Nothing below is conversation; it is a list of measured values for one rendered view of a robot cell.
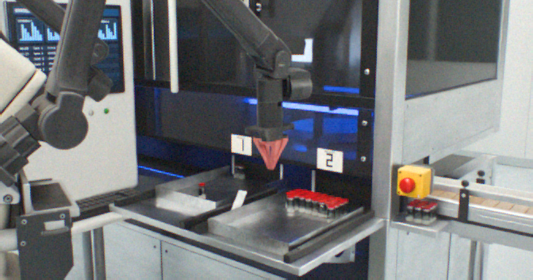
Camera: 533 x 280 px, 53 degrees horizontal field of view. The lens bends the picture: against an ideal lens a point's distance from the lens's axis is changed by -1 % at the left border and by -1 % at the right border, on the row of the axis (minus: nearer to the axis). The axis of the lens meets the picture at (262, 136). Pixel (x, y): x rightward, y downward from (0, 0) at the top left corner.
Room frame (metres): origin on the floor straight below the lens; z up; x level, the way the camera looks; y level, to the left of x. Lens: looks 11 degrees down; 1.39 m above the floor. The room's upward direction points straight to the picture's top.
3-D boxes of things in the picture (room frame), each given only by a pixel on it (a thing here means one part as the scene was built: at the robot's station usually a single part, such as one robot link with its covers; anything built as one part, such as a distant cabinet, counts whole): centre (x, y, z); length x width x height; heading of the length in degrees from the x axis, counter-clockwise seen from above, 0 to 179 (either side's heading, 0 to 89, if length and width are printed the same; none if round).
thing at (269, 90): (1.19, -0.02, 1.26); 0.07 x 0.06 x 0.07; 124
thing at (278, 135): (1.18, -0.01, 1.13); 0.07 x 0.07 x 0.09; 50
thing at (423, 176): (1.39, -0.41, 0.99); 0.08 x 0.07 x 0.07; 141
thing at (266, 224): (1.37, -0.07, 0.90); 0.34 x 0.26 x 0.04; 140
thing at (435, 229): (1.41, -0.44, 0.87); 0.14 x 0.13 x 0.02; 141
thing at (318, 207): (1.45, -0.14, 0.90); 0.18 x 0.02 x 0.05; 50
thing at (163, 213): (1.51, 0.04, 0.87); 0.70 x 0.48 x 0.02; 51
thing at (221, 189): (1.67, 0.13, 0.90); 0.34 x 0.26 x 0.04; 141
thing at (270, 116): (1.19, -0.02, 1.20); 0.10 x 0.07 x 0.07; 140
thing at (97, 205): (1.71, 0.57, 0.82); 0.40 x 0.14 x 0.02; 138
